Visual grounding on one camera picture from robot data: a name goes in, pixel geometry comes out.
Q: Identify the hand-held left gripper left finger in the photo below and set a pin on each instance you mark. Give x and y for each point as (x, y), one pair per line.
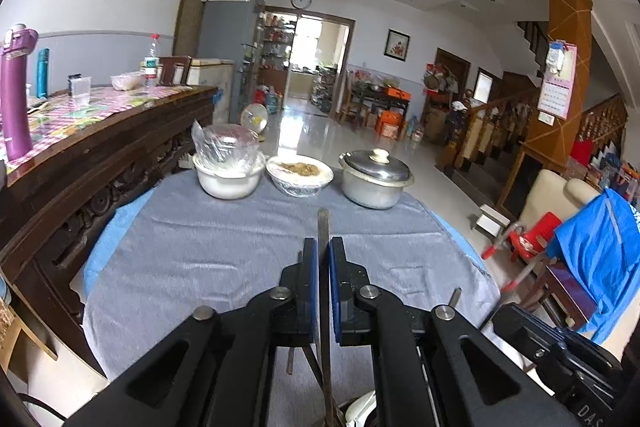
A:
(313, 292)

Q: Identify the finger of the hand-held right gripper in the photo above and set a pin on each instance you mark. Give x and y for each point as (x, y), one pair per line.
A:
(525, 327)

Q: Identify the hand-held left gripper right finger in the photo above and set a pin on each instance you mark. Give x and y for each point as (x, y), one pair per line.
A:
(334, 297)

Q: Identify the single dark chopstick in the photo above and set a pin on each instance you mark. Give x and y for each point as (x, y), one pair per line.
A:
(324, 257)

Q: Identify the white plastic spoon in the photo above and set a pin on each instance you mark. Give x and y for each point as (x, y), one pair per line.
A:
(361, 409)

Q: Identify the dark wooden chair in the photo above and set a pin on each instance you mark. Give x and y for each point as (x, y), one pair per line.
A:
(565, 287)
(175, 69)

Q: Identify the red children's chair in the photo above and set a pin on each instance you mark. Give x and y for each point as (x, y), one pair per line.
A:
(535, 237)

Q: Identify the blue jacket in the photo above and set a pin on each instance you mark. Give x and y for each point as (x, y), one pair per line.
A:
(600, 252)

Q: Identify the aluminium pot with lid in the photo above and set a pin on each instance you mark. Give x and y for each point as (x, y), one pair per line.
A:
(370, 194)

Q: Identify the film-covered food bowl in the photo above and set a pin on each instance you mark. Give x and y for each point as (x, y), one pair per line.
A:
(300, 182)

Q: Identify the small white step stool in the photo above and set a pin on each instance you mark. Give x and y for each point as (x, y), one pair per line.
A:
(492, 219)

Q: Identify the grey tablecloth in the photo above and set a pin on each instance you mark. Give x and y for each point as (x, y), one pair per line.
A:
(200, 257)

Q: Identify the cream armchair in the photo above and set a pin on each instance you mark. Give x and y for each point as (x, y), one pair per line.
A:
(550, 192)

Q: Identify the white bowl with plastic bag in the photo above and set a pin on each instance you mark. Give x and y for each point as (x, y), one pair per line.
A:
(227, 182)

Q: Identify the orange gift box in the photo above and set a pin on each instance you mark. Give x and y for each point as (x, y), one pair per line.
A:
(390, 124)

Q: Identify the small white fan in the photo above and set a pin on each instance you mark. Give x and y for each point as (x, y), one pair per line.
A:
(253, 119)

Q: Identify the red bag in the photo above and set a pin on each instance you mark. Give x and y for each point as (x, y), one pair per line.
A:
(581, 153)

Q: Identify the clear water jug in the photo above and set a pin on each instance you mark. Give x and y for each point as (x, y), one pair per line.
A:
(418, 129)

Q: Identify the blue detergent jug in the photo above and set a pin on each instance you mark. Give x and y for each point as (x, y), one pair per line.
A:
(273, 103)

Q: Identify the wooden stair railing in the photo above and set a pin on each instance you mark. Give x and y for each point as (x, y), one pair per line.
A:
(480, 127)

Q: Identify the dark wooden side table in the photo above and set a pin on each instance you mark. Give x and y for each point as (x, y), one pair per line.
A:
(375, 94)

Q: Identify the flat orange box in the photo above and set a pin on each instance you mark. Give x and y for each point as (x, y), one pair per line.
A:
(398, 95)

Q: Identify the light blue undercloth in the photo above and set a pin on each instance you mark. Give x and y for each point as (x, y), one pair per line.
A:
(107, 232)

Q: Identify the white chest freezer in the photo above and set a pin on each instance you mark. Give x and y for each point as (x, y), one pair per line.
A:
(220, 82)

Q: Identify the hanging woven bags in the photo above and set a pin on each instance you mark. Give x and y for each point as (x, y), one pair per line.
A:
(440, 79)

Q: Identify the carved wooden sideboard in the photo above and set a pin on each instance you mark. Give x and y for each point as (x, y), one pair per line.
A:
(75, 187)

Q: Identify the dark wooden chair back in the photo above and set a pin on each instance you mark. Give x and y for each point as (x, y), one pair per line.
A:
(175, 69)

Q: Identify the grey refrigerator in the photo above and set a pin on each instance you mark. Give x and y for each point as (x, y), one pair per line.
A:
(225, 32)

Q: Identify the red-capped plastic water bottle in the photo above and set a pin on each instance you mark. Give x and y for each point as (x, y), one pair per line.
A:
(151, 67)

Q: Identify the translucent bowl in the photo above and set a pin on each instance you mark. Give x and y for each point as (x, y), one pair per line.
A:
(127, 82)

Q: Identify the floral table runner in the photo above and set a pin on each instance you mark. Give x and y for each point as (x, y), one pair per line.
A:
(100, 107)

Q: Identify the clear plastic cup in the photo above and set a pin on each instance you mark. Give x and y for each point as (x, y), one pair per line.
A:
(80, 89)

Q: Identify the teal bottle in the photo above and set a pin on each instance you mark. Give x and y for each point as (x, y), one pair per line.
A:
(42, 77)

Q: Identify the purple thermos bottle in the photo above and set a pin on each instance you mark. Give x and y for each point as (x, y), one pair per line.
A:
(15, 107)

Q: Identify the white wall switch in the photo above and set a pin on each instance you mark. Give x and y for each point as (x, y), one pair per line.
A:
(546, 118)

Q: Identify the pink wall calendar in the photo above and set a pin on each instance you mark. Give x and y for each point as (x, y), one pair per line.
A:
(555, 97)

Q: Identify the framed wall picture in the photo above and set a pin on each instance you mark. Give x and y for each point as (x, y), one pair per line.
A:
(397, 45)

